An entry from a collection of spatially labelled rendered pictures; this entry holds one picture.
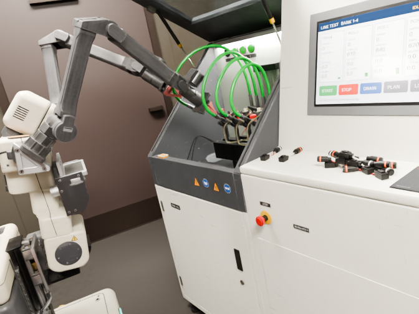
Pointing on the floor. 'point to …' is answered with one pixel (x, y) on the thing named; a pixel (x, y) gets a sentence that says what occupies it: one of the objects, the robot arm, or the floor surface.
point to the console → (332, 204)
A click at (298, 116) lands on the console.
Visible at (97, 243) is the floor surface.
